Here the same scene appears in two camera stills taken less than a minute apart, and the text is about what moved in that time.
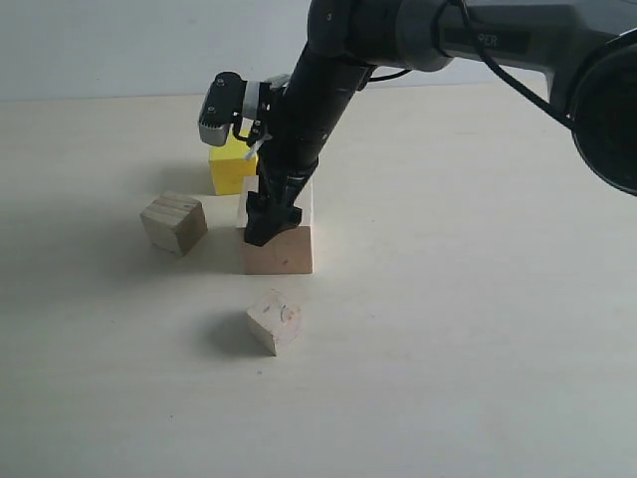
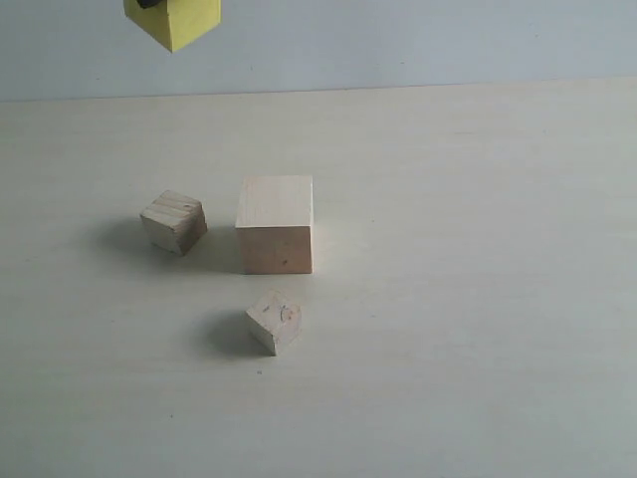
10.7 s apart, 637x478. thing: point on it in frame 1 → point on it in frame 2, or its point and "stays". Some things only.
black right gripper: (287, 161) → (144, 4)
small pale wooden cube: (276, 320) stays
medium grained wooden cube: (174, 223) stays
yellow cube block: (229, 165) → (174, 23)
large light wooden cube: (287, 252) stays
